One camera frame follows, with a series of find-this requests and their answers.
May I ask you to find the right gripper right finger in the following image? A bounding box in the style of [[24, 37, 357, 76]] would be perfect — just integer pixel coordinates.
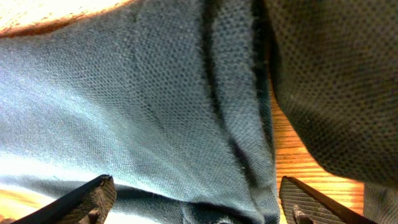
[[279, 176, 376, 224]]

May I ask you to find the black garment on right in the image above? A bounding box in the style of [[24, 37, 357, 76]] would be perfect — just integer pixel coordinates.
[[266, 0, 397, 223]]

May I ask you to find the blue polo shirt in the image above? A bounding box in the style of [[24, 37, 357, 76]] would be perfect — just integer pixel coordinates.
[[1, 1, 280, 223]]

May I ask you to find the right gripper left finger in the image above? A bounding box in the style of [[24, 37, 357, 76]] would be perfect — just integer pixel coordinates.
[[13, 175, 117, 224]]

